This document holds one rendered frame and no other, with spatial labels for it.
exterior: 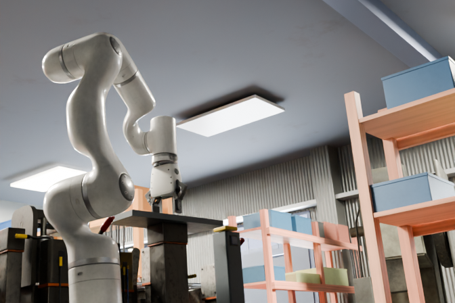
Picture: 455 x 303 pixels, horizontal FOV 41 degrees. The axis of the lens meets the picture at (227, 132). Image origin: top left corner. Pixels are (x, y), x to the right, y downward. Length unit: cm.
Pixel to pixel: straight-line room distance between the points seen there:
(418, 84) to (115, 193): 254
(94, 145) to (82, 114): 9
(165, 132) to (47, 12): 333
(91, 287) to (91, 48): 61
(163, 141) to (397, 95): 206
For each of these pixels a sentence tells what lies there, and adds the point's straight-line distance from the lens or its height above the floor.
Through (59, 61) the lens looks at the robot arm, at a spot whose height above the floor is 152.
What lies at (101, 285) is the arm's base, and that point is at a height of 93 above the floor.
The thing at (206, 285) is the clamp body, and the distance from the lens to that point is 225.
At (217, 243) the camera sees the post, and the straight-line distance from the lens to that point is 207.
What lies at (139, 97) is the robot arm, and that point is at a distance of 185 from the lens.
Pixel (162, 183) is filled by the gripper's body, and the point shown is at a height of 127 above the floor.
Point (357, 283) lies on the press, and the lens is 632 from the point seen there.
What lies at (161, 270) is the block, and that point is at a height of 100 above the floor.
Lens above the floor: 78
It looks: 19 degrees up
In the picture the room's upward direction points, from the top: 4 degrees counter-clockwise
